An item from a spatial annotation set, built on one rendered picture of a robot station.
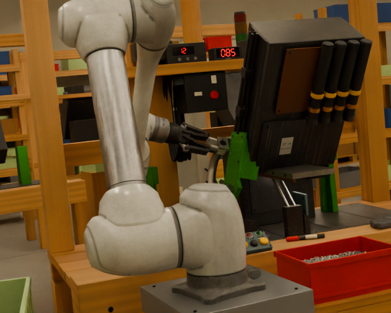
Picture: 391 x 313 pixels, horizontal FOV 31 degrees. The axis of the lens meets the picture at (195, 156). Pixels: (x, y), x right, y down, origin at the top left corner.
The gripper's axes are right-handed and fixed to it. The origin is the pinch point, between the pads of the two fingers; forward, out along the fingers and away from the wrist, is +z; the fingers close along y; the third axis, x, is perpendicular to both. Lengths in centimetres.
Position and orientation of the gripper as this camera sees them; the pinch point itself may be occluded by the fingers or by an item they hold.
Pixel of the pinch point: (216, 146)
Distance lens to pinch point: 256.5
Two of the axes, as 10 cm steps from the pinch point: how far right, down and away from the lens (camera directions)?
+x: -4.5, 6.2, 6.4
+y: -0.9, -7.4, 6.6
